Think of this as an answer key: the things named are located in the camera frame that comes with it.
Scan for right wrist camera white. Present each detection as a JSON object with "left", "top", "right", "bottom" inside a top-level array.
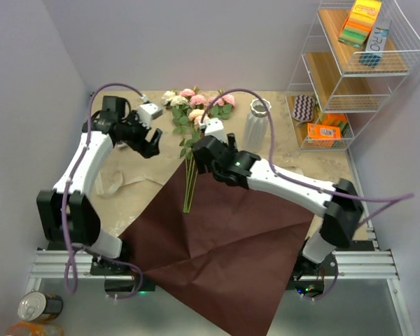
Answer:
[{"left": 199, "top": 118, "right": 228, "bottom": 143}]

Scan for orange packet bottom shelf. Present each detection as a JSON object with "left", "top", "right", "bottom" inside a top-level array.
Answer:
[{"left": 307, "top": 123, "right": 342, "bottom": 148}]

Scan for cream ribbon gold lettering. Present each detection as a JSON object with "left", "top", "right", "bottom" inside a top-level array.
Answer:
[{"left": 91, "top": 169, "right": 168, "bottom": 199}]

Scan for colourful sponge pack top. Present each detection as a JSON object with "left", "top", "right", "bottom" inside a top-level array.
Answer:
[{"left": 338, "top": 0, "right": 382, "bottom": 48}]

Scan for red wrapping paper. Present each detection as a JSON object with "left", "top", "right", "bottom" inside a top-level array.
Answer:
[{"left": 121, "top": 166, "right": 313, "bottom": 335}]

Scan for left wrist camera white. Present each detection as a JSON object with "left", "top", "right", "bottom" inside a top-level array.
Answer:
[{"left": 136, "top": 103, "right": 163, "bottom": 127}]

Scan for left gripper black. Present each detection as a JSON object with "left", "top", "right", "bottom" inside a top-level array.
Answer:
[{"left": 119, "top": 111, "right": 162, "bottom": 159}]

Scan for tin can silver lid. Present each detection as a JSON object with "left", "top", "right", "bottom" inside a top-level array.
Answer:
[{"left": 17, "top": 291, "right": 64, "bottom": 322}]

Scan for white blue tall box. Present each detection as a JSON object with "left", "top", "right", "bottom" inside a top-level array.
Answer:
[{"left": 359, "top": 18, "right": 391, "bottom": 68}]

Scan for white wire shelf rack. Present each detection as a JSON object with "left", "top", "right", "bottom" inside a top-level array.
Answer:
[{"left": 286, "top": 1, "right": 420, "bottom": 151}]

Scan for aluminium rail frame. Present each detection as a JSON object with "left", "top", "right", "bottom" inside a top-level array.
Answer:
[{"left": 24, "top": 146, "right": 416, "bottom": 336}]

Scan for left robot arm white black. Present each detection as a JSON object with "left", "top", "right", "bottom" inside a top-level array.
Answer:
[{"left": 36, "top": 96, "right": 162, "bottom": 274}]

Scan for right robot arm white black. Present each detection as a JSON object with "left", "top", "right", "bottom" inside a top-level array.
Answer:
[{"left": 192, "top": 134, "right": 364, "bottom": 275}]

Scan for pink white flower bunch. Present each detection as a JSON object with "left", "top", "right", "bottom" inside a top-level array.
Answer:
[{"left": 161, "top": 87, "right": 236, "bottom": 214}]

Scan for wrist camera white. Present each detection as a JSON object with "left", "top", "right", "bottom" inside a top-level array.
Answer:
[
  {"left": 136, "top": 103, "right": 163, "bottom": 127},
  {"left": 199, "top": 118, "right": 228, "bottom": 143}
]

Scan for white ribbed vase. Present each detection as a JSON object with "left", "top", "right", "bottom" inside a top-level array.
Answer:
[{"left": 242, "top": 99, "right": 269, "bottom": 152}]

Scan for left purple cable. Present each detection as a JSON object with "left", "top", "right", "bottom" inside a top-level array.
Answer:
[{"left": 62, "top": 82, "right": 151, "bottom": 300}]

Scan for purple wavy scrub pad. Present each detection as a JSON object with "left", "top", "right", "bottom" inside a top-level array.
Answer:
[{"left": 291, "top": 94, "right": 316, "bottom": 127}]

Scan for orange green sponge pack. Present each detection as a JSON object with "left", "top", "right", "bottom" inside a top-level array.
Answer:
[{"left": 321, "top": 113, "right": 349, "bottom": 137}]

